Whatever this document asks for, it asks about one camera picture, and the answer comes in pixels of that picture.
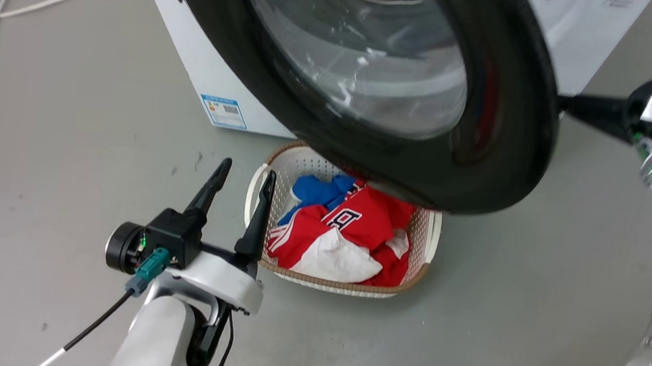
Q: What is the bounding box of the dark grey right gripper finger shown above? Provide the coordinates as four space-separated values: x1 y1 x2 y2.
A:
555 93 634 143

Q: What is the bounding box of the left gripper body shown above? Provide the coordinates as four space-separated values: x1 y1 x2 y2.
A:
102 203 270 317

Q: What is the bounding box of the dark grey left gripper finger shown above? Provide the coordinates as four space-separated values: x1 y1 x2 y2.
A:
233 168 278 263
184 155 234 219

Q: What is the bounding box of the black round washer door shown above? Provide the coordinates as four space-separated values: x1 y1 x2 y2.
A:
149 0 569 222

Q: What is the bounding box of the white washing machine body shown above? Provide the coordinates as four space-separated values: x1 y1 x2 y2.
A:
128 0 652 166

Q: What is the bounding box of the blue garment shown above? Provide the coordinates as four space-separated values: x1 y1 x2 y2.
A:
277 170 357 232

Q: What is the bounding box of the white plastic laundry basket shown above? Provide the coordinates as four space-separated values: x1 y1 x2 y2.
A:
238 137 448 303

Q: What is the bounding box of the blue energy label sticker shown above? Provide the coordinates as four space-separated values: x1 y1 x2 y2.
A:
199 94 250 131

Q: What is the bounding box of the red and white garment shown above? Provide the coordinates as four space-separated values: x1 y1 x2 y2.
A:
265 172 420 290

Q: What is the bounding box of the black cable with teal plug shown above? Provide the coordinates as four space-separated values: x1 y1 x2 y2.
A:
35 238 173 366

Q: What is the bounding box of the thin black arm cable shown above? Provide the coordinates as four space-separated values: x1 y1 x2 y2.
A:
214 308 237 366

